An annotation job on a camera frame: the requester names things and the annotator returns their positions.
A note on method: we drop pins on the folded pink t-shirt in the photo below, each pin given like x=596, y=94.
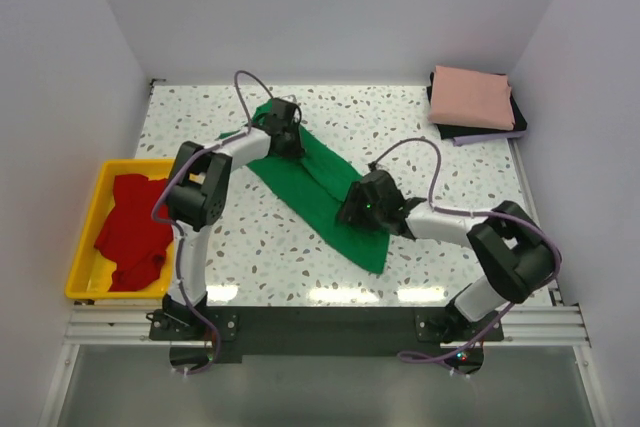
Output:
x=467, y=98

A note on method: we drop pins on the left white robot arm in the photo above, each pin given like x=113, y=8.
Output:
x=195, y=197

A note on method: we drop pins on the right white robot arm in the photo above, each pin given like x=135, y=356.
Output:
x=515, y=256

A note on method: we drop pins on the red t-shirt in bin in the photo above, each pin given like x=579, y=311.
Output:
x=130, y=237

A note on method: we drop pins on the green t-shirt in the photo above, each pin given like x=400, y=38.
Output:
x=314, y=187

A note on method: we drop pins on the folded lavender t-shirt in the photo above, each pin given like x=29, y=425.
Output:
x=474, y=139

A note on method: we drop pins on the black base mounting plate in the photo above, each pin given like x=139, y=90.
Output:
x=313, y=331

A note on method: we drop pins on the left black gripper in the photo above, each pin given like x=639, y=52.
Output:
x=297, y=150

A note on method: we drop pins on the yellow plastic bin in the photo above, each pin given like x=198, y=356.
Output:
x=90, y=276

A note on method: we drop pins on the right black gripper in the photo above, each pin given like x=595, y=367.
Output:
x=350, y=211

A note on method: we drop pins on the folded black t-shirt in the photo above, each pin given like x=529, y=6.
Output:
x=449, y=131

